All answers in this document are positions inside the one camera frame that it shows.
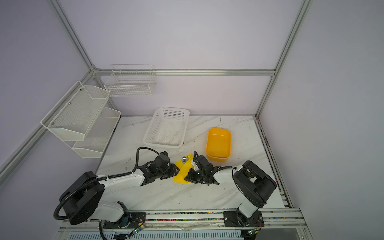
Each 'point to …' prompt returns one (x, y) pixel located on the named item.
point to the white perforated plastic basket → (167, 127)
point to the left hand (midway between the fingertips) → (177, 171)
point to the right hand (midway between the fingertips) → (184, 179)
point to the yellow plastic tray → (218, 144)
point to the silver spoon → (184, 159)
